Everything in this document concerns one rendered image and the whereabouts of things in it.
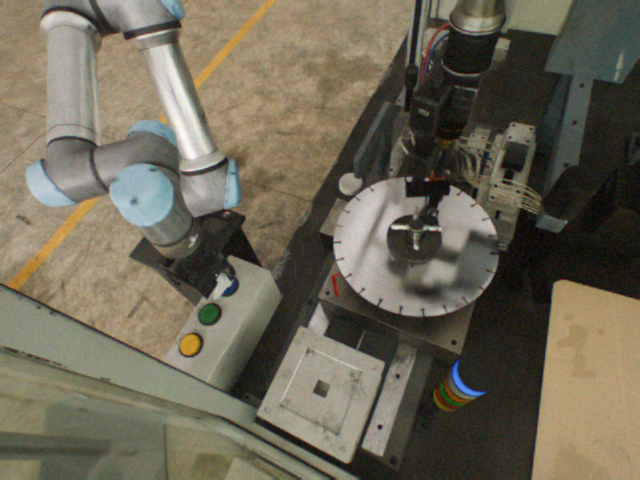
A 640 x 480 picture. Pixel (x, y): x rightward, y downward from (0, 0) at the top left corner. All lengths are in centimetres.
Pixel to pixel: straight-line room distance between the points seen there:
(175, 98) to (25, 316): 66
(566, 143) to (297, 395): 71
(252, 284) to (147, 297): 126
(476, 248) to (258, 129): 191
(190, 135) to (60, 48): 27
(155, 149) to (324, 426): 54
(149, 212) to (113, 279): 166
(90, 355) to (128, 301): 171
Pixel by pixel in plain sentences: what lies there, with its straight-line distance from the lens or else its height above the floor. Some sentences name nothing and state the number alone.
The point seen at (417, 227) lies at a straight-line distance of 74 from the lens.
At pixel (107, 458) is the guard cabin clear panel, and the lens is 25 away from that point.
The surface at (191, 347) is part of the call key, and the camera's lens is 82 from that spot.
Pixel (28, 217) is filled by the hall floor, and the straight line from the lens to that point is 279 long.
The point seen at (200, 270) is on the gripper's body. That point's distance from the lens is 70.
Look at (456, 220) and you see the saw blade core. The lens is 83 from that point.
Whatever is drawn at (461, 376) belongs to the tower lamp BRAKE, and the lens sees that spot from 49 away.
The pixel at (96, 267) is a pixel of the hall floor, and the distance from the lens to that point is 229.
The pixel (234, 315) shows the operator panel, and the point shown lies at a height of 90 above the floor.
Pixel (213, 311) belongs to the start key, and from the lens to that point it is 82.
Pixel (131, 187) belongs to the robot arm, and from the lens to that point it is 55.
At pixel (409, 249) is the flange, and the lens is 76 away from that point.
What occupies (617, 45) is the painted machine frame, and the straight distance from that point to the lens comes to 72.
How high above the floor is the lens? 163
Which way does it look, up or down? 59 degrees down
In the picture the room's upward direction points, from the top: 12 degrees counter-clockwise
